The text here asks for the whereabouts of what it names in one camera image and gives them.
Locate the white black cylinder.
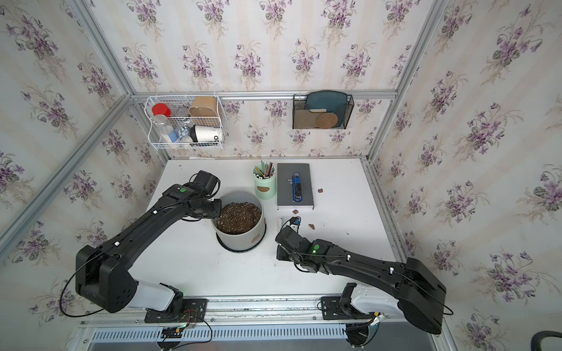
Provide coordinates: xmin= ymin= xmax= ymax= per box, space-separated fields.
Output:
xmin=190 ymin=125 xmax=223 ymax=143

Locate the round cork coaster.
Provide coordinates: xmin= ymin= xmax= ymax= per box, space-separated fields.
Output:
xmin=316 ymin=113 xmax=339 ymax=130

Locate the green pencil cup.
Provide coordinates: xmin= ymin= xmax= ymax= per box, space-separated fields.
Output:
xmin=253 ymin=161 xmax=277 ymax=200

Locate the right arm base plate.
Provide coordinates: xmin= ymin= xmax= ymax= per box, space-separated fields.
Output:
xmin=320 ymin=295 xmax=351 ymax=320

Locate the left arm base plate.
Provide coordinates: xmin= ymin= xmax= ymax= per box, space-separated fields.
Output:
xmin=144 ymin=298 xmax=209 ymax=324

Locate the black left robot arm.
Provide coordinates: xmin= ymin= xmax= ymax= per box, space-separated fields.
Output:
xmin=74 ymin=171 xmax=222 ymax=319

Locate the grey hardcover book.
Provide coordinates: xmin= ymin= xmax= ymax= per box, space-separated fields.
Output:
xmin=277 ymin=162 xmax=315 ymax=210

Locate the grey ceramic pot with soil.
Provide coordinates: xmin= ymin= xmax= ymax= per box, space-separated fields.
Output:
xmin=212 ymin=190 xmax=266 ymax=235

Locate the black mesh wall organizer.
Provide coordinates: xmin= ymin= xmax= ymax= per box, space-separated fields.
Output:
xmin=292 ymin=93 xmax=355 ymax=130

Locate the white wire wall basket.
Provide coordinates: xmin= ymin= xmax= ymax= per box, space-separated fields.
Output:
xmin=143 ymin=94 xmax=227 ymax=150

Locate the red lidded jar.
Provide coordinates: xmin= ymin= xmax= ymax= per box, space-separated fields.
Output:
xmin=152 ymin=103 xmax=171 ymax=118

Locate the black pot saucer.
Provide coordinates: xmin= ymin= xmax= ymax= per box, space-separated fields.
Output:
xmin=216 ymin=233 xmax=265 ymax=253

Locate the small circuit board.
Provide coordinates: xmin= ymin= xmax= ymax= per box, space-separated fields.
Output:
xmin=160 ymin=327 xmax=185 ymax=340

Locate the brown cardboard box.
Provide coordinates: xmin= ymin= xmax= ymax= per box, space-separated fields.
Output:
xmin=188 ymin=96 xmax=219 ymax=117

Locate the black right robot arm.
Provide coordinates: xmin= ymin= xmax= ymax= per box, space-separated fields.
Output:
xmin=275 ymin=226 xmax=446 ymax=335

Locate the clear plastic bottle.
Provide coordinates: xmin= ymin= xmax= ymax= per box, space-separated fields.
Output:
xmin=153 ymin=114 xmax=179 ymax=143

